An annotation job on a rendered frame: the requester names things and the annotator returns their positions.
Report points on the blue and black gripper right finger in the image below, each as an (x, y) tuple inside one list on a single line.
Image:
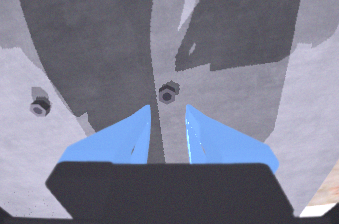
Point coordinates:
[(223, 144)]

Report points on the dark grey hex nut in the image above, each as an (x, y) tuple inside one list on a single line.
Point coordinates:
[(167, 94), (40, 108)]

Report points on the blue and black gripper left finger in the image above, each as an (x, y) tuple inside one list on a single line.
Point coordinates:
[(116, 142)]

